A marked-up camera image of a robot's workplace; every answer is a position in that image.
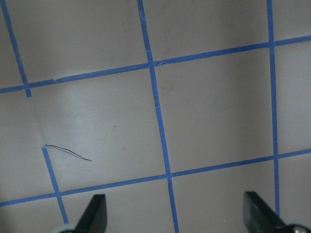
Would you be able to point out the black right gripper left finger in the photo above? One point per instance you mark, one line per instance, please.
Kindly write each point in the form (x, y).
(94, 218)

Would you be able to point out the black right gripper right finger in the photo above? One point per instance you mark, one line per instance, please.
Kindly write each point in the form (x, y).
(258, 217)

